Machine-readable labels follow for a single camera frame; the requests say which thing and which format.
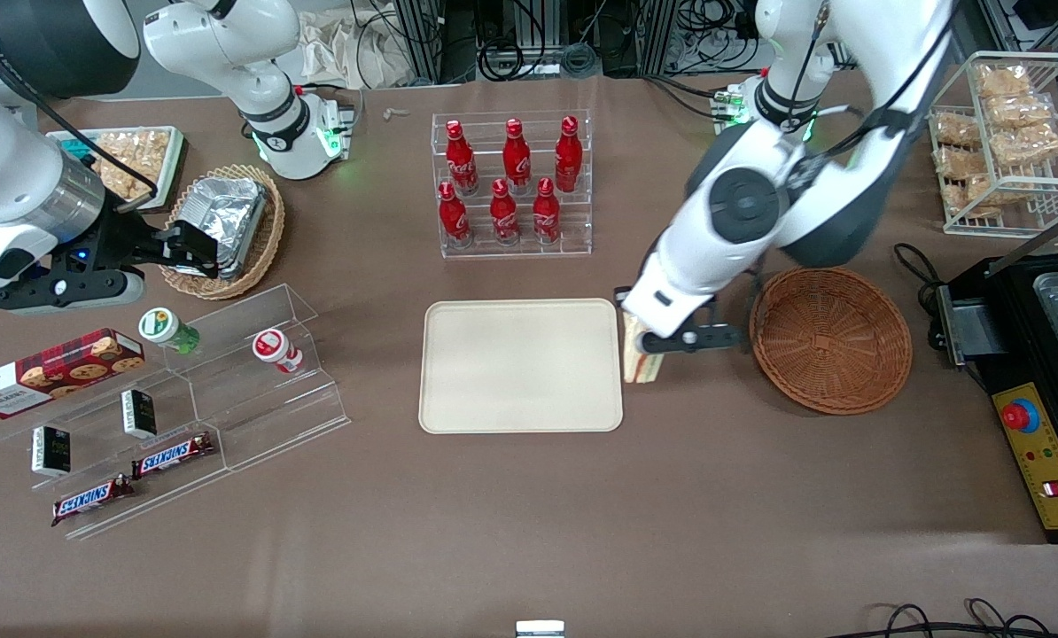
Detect brown wicker basket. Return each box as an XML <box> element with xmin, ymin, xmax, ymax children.
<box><xmin>749</xmin><ymin>265</ymin><xmax>914</xmax><ymax>416</ymax></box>

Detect clear acrylic bottle rack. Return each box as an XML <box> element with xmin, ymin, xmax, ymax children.
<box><xmin>431</xmin><ymin>109</ymin><xmax>594</xmax><ymax>260</ymax></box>

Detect tray of packed snacks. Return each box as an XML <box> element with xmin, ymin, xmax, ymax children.
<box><xmin>46</xmin><ymin>126</ymin><xmax>189</xmax><ymax>214</ymax></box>

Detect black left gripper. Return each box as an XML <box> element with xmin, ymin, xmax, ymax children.
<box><xmin>615</xmin><ymin>285</ymin><xmax>719</xmax><ymax>336</ymax></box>

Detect stacked aluminium foil trays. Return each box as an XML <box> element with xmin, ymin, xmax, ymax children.
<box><xmin>175</xmin><ymin>175</ymin><xmax>269</xmax><ymax>281</ymax></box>

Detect triangular sandwich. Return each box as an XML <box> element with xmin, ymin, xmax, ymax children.
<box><xmin>622</xmin><ymin>310</ymin><xmax>669</xmax><ymax>385</ymax></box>

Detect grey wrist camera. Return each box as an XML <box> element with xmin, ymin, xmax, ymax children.
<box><xmin>635</xmin><ymin>325</ymin><xmax>743</xmax><ymax>356</ymax></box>
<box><xmin>0</xmin><ymin>266</ymin><xmax>147</xmax><ymax>316</ymax></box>

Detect bagged fried snack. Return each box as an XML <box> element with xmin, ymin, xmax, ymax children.
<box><xmin>990</xmin><ymin>127</ymin><xmax>1058</xmax><ymax>167</ymax></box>
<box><xmin>961</xmin><ymin>174</ymin><xmax>1026</xmax><ymax>214</ymax></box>
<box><xmin>935</xmin><ymin>147</ymin><xmax>991</xmax><ymax>178</ymax></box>
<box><xmin>976</xmin><ymin>64</ymin><xmax>1032</xmax><ymax>97</ymax></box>
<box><xmin>934</xmin><ymin>112</ymin><xmax>982</xmax><ymax>148</ymax></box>
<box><xmin>985</xmin><ymin>96</ymin><xmax>1058</xmax><ymax>128</ymax></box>

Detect red cola bottle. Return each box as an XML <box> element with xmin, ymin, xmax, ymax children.
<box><xmin>438</xmin><ymin>181</ymin><xmax>473</xmax><ymax>248</ymax></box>
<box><xmin>502</xmin><ymin>118</ymin><xmax>533</xmax><ymax>195</ymax></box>
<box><xmin>532</xmin><ymin>176</ymin><xmax>563</xmax><ymax>245</ymax></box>
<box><xmin>554</xmin><ymin>115</ymin><xmax>584</xmax><ymax>194</ymax></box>
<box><xmin>489</xmin><ymin>178</ymin><xmax>521</xmax><ymax>246</ymax></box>
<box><xmin>445</xmin><ymin>120</ymin><xmax>479</xmax><ymax>197</ymax></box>

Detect red capped drink bottle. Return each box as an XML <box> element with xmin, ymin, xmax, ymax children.
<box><xmin>252</xmin><ymin>328</ymin><xmax>304</xmax><ymax>375</ymax></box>

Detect black floor cables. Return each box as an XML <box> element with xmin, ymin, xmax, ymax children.
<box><xmin>826</xmin><ymin>598</ymin><xmax>1058</xmax><ymax>638</ymax></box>

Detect aluminium frame rack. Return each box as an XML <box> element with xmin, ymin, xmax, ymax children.
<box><xmin>394</xmin><ymin>0</ymin><xmax>478</xmax><ymax>86</ymax></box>

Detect clear acrylic stepped shelf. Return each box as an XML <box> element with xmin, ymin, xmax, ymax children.
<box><xmin>0</xmin><ymin>284</ymin><xmax>353</xmax><ymax>541</ymax></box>

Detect light wicker basket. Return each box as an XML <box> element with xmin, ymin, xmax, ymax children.
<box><xmin>159</xmin><ymin>164</ymin><xmax>286</xmax><ymax>302</ymax></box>

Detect white wire rack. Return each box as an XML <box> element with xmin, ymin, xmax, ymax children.
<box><xmin>923</xmin><ymin>51</ymin><xmax>1058</xmax><ymax>238</ymax></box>

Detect crumpled beige paper bag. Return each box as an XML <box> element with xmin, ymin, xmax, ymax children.
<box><xmin>297</xmin><ymin>9</ymin><xmax>416</xmax><ymax>89</ymax></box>

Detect black looped appliance cable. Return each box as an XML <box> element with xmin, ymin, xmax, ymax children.
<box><xmin>891</xmin><ymin>242</ymin><xmax>942</xmax><ymax>286</ymax></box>

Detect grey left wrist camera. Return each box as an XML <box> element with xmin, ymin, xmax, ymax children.
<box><xmin>635</xmin><ymin>325</ymin><xmax>743</xmax><ymax>356</ymax></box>

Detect small black white box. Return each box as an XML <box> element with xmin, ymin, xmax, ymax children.
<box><xmin>121</xmin><ymin>388</ymin><xmax>158</xmax><ymax>440</ymax></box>
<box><xmin>31</xmin><ymin>425</ymin><xmax>72</xmax><ymax>478</ymax></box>

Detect beige plastic tray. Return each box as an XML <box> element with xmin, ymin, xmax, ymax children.
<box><xmin>418</xmin><ymin>299</ymin><xmax>625</xmax><ymax>435</ymax></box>

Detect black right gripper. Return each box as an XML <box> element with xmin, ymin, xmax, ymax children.
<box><xmin>77</xmin><ymin>211</ymin><xmax>221</xmax><ymax>279</ymax></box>

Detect green capped drink bottle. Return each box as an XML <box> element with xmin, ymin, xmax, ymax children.
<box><xmin>138</xmin><ymin>307</ymin><xmax>202</xmax><ymax>355</ymax></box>

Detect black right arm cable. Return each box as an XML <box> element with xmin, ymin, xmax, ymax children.
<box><xmin>0</xmin><ymin>13</ymin><xmax>159</xmax><ymax>198</ymax></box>

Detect snickers chocolate bar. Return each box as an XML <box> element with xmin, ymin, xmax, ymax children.
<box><xmin>51</xmin><ymin>474</ymin><xmax>136</xmax><ymax>528</ymax></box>
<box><xmin>132</xmin><ymin>432</ymin><xmax>216</xmax><ymax>479</ymax></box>

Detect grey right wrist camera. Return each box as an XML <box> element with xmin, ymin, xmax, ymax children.
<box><xmin>0</xmin><ymin>266</ymin><xmax>147</xmax><ymax>316</ymax></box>

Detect black appliance with yellow panel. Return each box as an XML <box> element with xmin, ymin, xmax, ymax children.
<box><xmin>935</xmin><ymin>213</ymin><xmax>1058</xmax><ymax>544</ymax></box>

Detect red tartan cookie box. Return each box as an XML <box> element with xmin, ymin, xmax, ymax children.
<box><xmin>0</xmin><ymin>328</ymin><xmax>146</xmax><ymax>419</ymax></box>

